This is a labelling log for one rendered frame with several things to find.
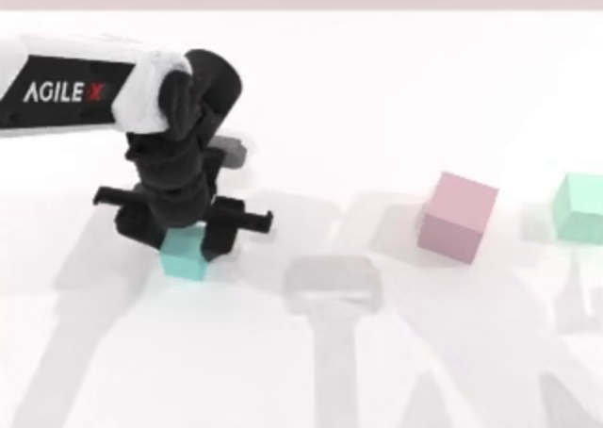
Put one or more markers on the teal cube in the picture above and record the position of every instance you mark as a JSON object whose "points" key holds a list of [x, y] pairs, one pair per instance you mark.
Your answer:
{"points": [[181, 260]]}

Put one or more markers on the pink cube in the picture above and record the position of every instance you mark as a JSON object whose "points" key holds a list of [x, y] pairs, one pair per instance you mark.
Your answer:
{"points": [[454, 218]]}

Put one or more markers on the green cube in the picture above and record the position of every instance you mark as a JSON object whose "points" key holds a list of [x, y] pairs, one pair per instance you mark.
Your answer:
{"points": [[581, 211]]}

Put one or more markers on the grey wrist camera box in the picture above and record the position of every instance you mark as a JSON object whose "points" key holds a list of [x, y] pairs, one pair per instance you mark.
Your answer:
{"points": [[232, 152]]}

